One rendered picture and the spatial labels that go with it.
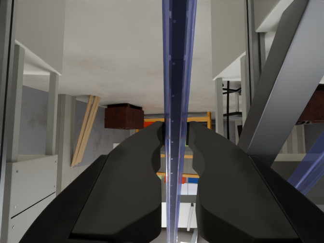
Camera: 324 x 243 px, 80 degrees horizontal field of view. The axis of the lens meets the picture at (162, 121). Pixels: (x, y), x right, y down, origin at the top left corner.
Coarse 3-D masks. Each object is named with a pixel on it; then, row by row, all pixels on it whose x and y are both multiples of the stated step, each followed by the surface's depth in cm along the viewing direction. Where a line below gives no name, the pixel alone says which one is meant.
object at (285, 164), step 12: (240, 60) 74; (216, 84) 98; (228, 84) 107; (216, 96) 97; (228, 96) 106; (216, 108) 97; (228, 108) 105; (216, 120) 97; (228, 120) 105; (216, 132) 97; (228, 132) 104; (288, 156) 85; (300, 156) 85; (276, 168) 67; (288, 168) 68
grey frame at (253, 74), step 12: (252, 0) 58; (252, 12) 57; (252, 24) 57; (252, 36) 57; (264, 36) 57; (252, 48) 56; (264, 48) 57; (252, 60) 56; (264, 60) 56; (252, 72) 56; (252, 84) 56; (252, 96) 56
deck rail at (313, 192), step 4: (320, 180) 39; (316, 184) 40; (320, 184) 39; (312, 188) 40; (316, 188) 39; (320, 188) 39; (308, 192) 41; (312, 192) 40; (316, 192) 39; (320, 192) 39
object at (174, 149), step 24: (168, 0) 8; (192, 0) 8; (168, 24) 8; (192, 24) 8; (168, 48) 9; (192, 48) 9; (168, 72) 10; (168, 96) 11; (168, 120) 12; (168, 144) 13; (168, 168) 15; (168, 192) 18; (168, 216) 21; (168, 240) 26
